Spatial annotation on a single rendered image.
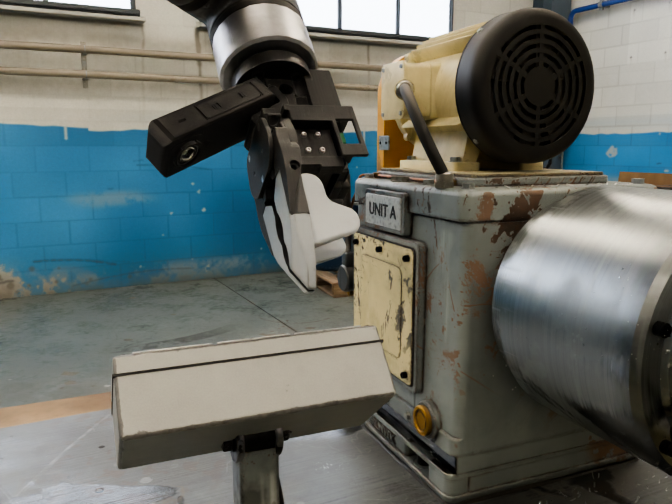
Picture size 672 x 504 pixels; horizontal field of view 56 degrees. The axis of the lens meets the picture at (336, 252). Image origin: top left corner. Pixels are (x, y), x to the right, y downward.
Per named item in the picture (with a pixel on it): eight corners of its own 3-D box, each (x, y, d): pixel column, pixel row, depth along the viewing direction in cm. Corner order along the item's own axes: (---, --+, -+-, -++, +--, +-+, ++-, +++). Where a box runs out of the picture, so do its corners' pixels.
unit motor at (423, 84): (452, 294, 111) (460, 47, 104) (592, 349, 82) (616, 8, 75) (318, 308, 102) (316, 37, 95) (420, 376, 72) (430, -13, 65)
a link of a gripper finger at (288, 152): (315, 201, 45) (289, 109, 49) (295, 202, 45) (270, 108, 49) (299, 236, 49) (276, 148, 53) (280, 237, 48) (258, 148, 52)
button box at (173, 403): (363, 426, 46) (344, 358, 48) (399, 393, 40) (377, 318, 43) (116, 471, 40) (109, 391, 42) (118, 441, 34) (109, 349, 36)
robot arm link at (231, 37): (220, -1, 53) (205, 82, 61) (229, 39, 51) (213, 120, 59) (318, 7, 57) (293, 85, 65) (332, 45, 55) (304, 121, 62)
